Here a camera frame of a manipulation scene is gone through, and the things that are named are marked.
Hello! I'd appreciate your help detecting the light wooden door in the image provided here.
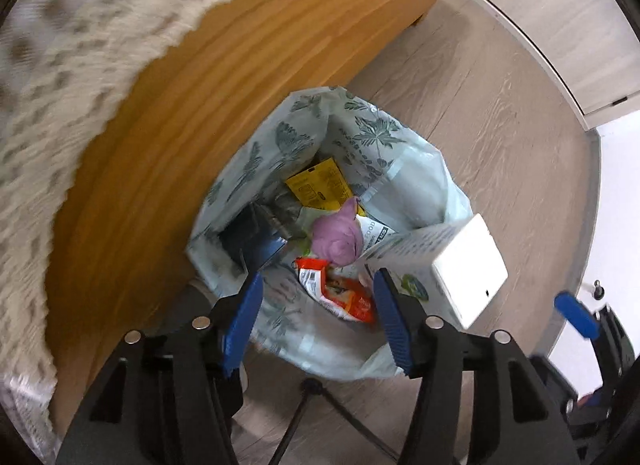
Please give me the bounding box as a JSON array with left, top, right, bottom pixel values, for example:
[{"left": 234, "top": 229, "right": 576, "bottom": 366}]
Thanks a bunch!
[{"left": 447, "top": 0, "right": 640, "bottom": 131}]

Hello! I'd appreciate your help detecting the black metal stand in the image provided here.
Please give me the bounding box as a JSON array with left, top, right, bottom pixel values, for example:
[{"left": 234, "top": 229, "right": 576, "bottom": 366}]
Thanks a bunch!
[{"left": 270, "top": 377, "right": 401, "bottom": 465}]

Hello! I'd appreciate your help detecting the white and black packet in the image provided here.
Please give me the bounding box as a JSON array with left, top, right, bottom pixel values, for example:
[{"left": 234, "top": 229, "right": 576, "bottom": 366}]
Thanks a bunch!
[{"left": 357, "top": 215, "right": 398, "bottom": 253}]

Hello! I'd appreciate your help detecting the white carton box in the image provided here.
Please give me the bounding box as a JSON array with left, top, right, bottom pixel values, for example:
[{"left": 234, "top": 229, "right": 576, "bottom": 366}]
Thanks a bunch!
[{"left": 357, "top": 214, "right": 509, "bottom": 331}]

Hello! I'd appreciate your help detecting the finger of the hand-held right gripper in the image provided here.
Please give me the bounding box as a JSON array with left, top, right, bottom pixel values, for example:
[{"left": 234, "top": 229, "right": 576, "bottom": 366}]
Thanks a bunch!
[{"left": 554, "top": 291, "right": 601, "bottom": 341}]

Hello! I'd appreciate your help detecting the red snack packet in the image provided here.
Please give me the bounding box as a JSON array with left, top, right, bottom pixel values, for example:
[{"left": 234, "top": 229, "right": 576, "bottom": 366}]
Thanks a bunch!
[{"left": 294, "top": 256, "right": 379, "bottom": 327}]

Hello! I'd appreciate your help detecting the wooden bed frame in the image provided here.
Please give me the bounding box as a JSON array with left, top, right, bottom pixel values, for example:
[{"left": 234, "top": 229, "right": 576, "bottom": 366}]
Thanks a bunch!
[{"left": 45, "top": 0, "right": 473, "bottom": 436}]

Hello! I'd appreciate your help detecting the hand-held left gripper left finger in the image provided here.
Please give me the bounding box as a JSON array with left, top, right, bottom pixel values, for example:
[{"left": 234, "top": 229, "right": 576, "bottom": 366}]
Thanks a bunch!
[{"left": 55, "top": 271, "right": 265, "bottom": 465}]

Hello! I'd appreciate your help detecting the dark blue box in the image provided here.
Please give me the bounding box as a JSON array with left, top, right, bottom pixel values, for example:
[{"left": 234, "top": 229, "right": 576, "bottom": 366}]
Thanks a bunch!
[{"left": 220, "top": 202, "right": 288, "bottom": 276}]

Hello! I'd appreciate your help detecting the leaf print trash bag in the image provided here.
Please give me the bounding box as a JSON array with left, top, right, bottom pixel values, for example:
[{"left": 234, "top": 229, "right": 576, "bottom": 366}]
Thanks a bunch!
[{"left": 186, "top": 86, "right": 473, "bottom": 381}]

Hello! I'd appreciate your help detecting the yellow snack packet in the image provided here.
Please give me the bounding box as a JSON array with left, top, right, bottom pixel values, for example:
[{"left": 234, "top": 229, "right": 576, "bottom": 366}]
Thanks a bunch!
[{"left": 284, "top": 156, "right": 368, "bottom": 218}]

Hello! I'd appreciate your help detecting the pink cloth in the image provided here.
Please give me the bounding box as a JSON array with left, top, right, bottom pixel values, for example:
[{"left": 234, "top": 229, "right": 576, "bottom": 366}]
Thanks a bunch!
[{"left": 311, "top": 196, "right": 365, "bottom": 266}]

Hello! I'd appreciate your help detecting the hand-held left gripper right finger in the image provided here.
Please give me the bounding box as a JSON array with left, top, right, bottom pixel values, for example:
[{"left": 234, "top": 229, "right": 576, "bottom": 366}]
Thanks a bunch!
[{"left": 372, "top": 267, "right": 582, "bottom": 465}]

